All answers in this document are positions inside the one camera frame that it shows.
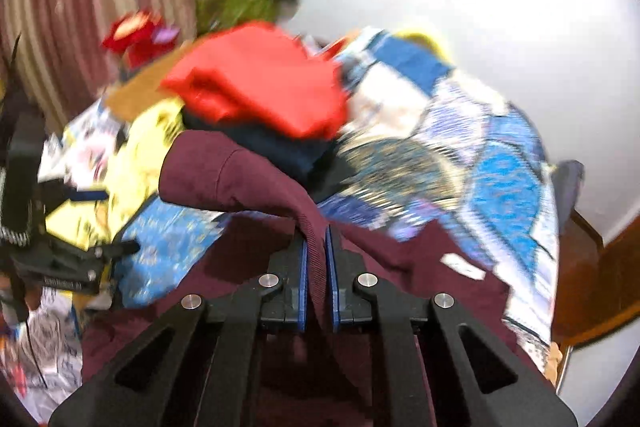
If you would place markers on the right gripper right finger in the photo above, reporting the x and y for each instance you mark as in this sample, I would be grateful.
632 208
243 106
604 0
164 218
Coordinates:
350 311

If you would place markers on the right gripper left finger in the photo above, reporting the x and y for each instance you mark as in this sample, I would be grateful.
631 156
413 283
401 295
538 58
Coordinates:
284 288

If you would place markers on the yellow duck blanket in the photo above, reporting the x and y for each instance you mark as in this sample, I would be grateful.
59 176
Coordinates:
129 176

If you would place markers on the dark navy folded garment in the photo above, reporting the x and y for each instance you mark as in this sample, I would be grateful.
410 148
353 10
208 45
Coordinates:
314 164

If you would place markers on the blue patchwork bedspread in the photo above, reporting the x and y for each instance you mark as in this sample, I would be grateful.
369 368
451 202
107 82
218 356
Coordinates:
431 143

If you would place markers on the wooden bedside desk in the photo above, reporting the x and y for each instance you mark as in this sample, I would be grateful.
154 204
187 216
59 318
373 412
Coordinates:
131 99

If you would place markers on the red folded garment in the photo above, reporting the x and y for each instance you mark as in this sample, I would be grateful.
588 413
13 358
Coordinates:
258 74

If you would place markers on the red plush toy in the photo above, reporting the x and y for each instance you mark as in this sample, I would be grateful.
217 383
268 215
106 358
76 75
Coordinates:
140 37

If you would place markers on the brown wooden door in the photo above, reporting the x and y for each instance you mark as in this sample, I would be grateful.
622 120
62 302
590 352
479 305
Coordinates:
598 286

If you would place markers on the yellow curved bed rail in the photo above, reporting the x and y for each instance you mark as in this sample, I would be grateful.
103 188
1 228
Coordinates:
424 40

